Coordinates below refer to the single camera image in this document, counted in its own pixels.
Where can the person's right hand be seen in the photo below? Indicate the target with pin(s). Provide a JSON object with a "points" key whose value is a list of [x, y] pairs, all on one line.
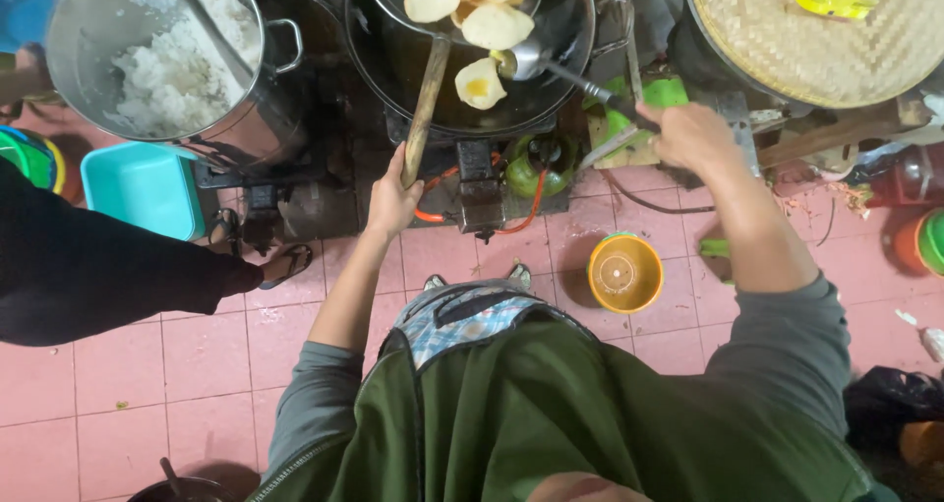
{"points": [[693, 137]]}

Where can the person's left hand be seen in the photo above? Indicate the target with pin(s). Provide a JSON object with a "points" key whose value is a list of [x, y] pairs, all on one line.
{"points": [[391, 203]]}

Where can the person's grey slipper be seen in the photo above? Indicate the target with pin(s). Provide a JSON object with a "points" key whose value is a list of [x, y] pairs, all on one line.
{"points": [[435, 281], [520, 275]]}

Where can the black gas stove burner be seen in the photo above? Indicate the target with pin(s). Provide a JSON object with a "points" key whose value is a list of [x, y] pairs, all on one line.
{"points": [[280, 207], [479, 185]]}

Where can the small green plastic item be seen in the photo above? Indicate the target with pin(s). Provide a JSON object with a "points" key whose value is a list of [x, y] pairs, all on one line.
{"points": [[712, 249]]}

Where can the wooden plank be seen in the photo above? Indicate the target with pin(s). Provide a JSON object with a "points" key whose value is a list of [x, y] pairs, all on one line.
{"points": [[826, 137]]}

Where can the large black wok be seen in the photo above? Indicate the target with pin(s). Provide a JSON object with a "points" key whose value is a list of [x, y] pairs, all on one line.
{"points": [[398, 67]]}

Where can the blue plaid cloth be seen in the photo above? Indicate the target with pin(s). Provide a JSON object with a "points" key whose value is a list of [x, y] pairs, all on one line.
{"points": [[457, 325]]}

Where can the green gas cylinder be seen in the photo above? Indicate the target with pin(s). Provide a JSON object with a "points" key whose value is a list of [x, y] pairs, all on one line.
{"points": [[527, 177]]}

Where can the round woven bamboo tray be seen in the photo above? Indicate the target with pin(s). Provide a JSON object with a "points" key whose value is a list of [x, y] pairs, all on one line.
{"points": [[811, 52]]}

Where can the pale cracker with yellow centre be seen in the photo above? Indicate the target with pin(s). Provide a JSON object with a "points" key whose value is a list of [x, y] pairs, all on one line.
{"points": [[479, 83]]}

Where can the orange plastic bowl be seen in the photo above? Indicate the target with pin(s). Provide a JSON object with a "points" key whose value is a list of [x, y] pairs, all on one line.
{"points": [[625, 273]]}

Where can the grey rice paddle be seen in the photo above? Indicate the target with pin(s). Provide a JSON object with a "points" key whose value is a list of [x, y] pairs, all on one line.
{"points": [[214, 34]]}

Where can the cooked white rice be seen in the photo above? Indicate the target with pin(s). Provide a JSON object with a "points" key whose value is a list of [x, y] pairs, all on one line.
{"points": [[177, 74]]}

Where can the turquoise plastic basin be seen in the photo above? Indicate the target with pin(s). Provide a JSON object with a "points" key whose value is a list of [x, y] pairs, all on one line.
{"points": [[140, 188]]}

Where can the orange and green bucket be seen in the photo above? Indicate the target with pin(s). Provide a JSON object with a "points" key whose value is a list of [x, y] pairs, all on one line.
{"points": [[925, 242]]}

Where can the dark green apron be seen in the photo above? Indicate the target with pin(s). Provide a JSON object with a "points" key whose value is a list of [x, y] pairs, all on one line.
{"points": [[531, 421]]}

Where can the black plastic bag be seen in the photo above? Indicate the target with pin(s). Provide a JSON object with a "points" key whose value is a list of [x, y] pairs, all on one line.
{"points": [[892, 402]]}

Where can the large steel pot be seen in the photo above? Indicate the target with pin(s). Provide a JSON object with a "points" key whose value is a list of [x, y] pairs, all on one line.
{"points": [[81, 45]]}

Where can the dark round pot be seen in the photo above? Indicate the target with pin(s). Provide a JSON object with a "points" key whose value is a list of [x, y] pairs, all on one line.
{"points": [[192, 491]]}

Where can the dark spoon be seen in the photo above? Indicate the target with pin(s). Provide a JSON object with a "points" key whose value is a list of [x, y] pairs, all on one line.
{"points": [[171, 476]]}

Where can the green and yellow bucket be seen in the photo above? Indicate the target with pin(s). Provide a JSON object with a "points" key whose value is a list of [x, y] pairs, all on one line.
{"points": [[26, 159]]}

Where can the blue plastic tub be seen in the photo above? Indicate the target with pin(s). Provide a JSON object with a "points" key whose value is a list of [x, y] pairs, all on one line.
{"points": [[29, 4]]}

